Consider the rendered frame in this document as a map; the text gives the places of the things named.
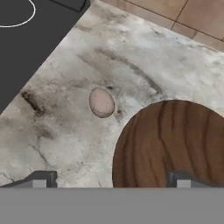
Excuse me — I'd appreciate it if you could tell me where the pale beige egg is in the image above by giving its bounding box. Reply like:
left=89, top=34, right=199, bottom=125
left=88, top=87, right=116, bottom=119

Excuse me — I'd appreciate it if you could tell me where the brown wooden bowl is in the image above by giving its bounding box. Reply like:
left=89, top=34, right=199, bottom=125
left=111, top=99, right=224, bottom=188

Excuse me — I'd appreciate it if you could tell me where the black hob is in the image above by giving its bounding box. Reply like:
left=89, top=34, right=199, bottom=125
left=0, top=0, right=92, bottom=115

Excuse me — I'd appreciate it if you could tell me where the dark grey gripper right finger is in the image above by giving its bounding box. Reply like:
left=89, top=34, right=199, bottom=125
left=168, top=171, right=224, bottom=188

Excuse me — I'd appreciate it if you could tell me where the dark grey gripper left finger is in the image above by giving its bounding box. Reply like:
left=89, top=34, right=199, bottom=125
left=0, top=171, right=58, bottom=188

